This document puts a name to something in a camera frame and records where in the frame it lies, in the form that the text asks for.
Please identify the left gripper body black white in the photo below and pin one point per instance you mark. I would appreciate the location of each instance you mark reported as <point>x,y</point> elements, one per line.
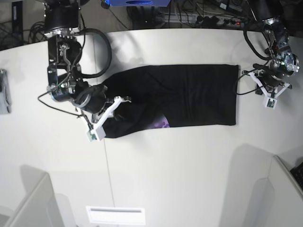
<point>269,87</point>

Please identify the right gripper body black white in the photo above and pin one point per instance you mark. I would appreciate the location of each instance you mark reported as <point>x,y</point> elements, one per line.
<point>96,108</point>

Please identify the black T-shirt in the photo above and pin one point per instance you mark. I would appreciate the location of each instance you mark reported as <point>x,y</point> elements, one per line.
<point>170,96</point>

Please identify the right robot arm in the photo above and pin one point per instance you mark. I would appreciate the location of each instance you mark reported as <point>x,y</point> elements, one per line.
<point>66,82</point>

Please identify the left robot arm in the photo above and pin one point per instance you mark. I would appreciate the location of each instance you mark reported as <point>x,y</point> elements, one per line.
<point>281,62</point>

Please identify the black keyboard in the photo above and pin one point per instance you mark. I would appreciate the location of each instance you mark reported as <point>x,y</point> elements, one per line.
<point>297,173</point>

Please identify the grey cloth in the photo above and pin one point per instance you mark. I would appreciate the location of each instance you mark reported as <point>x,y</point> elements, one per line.
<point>5,97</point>

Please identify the blue box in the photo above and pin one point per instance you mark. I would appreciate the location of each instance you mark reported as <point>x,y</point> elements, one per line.
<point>125,3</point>

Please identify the white power strip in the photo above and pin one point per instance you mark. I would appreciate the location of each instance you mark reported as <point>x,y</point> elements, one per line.
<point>196,20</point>

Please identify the white bin left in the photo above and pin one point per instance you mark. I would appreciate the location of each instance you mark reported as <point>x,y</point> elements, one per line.
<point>41,207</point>

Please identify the white bin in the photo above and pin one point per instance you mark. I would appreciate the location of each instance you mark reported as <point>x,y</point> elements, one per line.
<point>276,201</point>
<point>41,207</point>

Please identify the white bin right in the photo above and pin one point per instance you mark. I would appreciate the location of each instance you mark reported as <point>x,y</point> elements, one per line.
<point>276,201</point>

